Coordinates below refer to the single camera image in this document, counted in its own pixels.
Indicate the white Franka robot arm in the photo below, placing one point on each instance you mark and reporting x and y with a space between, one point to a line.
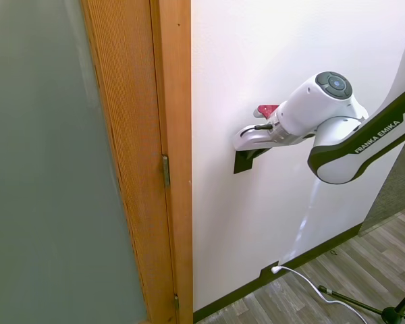
327 111

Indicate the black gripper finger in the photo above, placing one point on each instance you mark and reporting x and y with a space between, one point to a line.
243 163
259 152

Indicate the black camera tripod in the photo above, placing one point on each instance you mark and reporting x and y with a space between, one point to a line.
354 301

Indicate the wooden door frame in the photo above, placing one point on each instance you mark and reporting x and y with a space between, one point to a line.
177 101

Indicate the white power plug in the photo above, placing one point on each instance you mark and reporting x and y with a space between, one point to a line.
276 270

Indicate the grey textured wall panel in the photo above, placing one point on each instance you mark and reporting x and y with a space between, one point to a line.
395 189

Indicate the large metal door hinge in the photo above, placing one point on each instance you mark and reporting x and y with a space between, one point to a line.
166 170

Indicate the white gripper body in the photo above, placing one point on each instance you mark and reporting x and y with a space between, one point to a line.
256 138

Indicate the small metal door hinge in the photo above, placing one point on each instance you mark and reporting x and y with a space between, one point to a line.
176 302

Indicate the small black floor debris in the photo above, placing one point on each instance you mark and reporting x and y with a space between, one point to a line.
333 252

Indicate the black baseboard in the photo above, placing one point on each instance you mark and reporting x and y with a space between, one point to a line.
307 254

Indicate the black wall outlet plate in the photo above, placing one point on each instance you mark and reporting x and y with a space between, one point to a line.
267 272

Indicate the frosted glass wooden door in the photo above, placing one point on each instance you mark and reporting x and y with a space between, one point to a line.
54 152

